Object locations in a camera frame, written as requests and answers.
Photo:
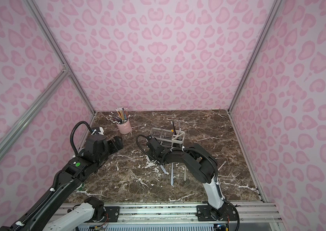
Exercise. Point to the light blue angled toothbrush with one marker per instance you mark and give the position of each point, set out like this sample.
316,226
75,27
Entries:
164,170

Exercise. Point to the cream toothbrush holder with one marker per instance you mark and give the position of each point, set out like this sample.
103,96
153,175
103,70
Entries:
176,141

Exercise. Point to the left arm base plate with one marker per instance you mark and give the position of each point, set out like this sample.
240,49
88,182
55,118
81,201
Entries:
108,213

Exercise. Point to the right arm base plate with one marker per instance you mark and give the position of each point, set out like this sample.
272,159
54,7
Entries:
225,213

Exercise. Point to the bundle of coloured pencils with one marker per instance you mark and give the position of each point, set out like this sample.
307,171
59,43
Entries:
120,116

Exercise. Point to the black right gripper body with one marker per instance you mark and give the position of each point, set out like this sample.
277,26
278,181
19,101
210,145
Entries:
153,145

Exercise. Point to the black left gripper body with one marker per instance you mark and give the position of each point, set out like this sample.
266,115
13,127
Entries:
116,143

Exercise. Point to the aluminium front rail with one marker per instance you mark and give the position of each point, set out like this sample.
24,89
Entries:
254,216

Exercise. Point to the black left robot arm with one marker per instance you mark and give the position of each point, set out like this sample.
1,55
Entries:
85,162

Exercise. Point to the pink metal pencil bucket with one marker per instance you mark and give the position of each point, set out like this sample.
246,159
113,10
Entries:
125,128

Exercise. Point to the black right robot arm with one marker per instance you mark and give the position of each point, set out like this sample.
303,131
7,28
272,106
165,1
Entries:
203,166

